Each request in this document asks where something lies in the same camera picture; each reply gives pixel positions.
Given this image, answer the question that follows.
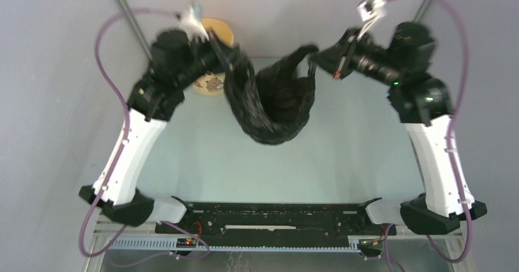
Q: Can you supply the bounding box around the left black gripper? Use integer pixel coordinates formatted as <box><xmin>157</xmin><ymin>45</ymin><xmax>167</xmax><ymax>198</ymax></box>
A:
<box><xmin>174</xmin><ymin>26</ymin><xmax>246</xmax><ymax>90</ymax></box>

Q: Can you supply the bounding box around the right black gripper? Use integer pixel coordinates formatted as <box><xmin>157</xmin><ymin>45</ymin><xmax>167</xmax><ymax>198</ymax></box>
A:
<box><xmin>307</xmin><ymin>28</ymin><xmax>404</xmax><ymax>89</ymax></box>

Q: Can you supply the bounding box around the yellow capybara trash bin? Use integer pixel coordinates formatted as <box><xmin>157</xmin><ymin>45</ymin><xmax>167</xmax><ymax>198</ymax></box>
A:
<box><xmin>193</xmin><ymin>18</ymin><xmax>234</xmax><ymax>96</ymax></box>

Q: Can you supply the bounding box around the black trash bag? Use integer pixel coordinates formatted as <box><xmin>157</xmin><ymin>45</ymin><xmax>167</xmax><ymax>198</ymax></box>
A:
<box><xmin>224</xmin><ymin>43</ymin><xmax>319</xmax><ymax>145</ymax></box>

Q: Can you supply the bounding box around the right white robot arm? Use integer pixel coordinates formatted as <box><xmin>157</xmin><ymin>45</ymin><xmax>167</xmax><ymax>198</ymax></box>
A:
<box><xmin>309</xmin><ymin>22</ymin><xmax>487</xmax><ymax>235</ymax></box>

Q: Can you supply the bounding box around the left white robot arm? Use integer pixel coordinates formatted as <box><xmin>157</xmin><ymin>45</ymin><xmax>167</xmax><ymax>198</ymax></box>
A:
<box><xmin>79</xmin><ymin>31</ymin><xmax>241</xmax><ymax>233</ymax></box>

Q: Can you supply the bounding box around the small electronics board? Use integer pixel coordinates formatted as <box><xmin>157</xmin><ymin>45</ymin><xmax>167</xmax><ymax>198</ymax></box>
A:
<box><xmin>176</xmin><ymin>238</ymin><xmax>198</xmax><ymax>248</ymax></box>

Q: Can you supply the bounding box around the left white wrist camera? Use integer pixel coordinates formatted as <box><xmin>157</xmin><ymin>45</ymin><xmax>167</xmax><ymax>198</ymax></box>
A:
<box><xmin>175</xmin><ymin>1</ymin><xmax>210</xmax><ymax>43</ymax></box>

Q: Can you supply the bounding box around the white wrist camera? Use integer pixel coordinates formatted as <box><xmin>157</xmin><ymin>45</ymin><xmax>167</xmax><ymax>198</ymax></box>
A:
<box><xmin>357</xmin><ymin>0</ymin><xmax>387</xmax><ymax>39</ymax></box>
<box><xmin>175</xmin><ymin>1</ymin><xmax>210</xmax><ymax>43</ymax></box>

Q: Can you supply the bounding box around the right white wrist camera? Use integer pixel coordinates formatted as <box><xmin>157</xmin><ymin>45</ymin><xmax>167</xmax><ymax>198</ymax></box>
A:
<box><xmin>357</xmin><ymin>0</ymin><xmax>387</xmax><ymax>39</ymax></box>

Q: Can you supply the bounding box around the left aluminium frame post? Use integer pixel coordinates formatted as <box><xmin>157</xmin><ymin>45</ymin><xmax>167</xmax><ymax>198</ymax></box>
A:
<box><xmin>114</xmin><ymin>0</ymin><xmax>152</xmax><ymax>60</ymax></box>

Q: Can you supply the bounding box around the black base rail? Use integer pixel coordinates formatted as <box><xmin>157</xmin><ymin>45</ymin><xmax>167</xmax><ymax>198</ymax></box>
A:
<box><xmin>177</xmin><ymin>202</ymin><xmax>397</xmax><ymax>249</ymax></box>

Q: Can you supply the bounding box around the white cable duct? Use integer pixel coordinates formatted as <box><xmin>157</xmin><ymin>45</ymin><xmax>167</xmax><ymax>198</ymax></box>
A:
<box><xmin>107</xmin><ymin>237</ymin><xmax>384</xmax><ymax>254</ymax></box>

